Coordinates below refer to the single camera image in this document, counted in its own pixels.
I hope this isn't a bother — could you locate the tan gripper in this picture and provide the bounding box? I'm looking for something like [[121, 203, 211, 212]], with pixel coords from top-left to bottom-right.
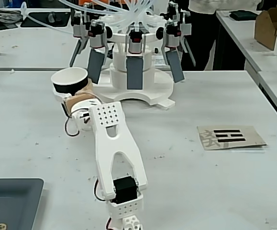
[[53, 79, 95, 117]]

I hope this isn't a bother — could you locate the black paper cup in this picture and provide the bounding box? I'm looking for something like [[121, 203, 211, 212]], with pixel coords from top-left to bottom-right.
[[50, 67, 89, 94]]

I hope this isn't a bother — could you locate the grey paddle pump unit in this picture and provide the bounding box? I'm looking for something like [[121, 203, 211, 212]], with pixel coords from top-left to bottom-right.
[[168, 1, 196, 68], [68, 9, 90, 68], [162, 20, 192, 84], [125, 28, 145, 91], [87, 20, 109, 85]]

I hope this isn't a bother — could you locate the white printed label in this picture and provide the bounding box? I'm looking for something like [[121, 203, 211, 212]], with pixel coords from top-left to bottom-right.
[[151, 55, 169, 67]]

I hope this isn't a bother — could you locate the clear tubing bundle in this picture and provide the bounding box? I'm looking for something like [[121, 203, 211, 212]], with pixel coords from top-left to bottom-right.
[[21, 0, 167, 32]]

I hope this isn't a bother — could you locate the dark grey tray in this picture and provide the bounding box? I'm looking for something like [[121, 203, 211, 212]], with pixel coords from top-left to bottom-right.
[[0, 177, 45, 230]]

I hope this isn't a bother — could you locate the person in dark trousers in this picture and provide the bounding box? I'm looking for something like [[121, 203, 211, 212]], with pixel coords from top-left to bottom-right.
[[188, 0, 263, 71]]

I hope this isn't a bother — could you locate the cardboard trigram card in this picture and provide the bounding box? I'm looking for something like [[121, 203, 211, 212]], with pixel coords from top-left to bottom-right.
[[197, 125, 268, 151]]

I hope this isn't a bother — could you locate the dark flat pouch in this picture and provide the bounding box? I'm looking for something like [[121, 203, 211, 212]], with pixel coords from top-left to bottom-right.
[[229, 11, 258, 22]]

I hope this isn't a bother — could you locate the brown cardboard box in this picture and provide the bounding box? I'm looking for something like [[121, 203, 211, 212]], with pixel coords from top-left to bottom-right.
[[254, 3, 277, 51]]

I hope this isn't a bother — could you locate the red black gripper cable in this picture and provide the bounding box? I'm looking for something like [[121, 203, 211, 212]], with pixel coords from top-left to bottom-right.
[[65, 116, 81, 138]]

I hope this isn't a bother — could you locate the red black arm cable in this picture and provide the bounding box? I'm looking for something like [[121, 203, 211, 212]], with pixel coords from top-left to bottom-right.
[[94, 178, 109, 202]]

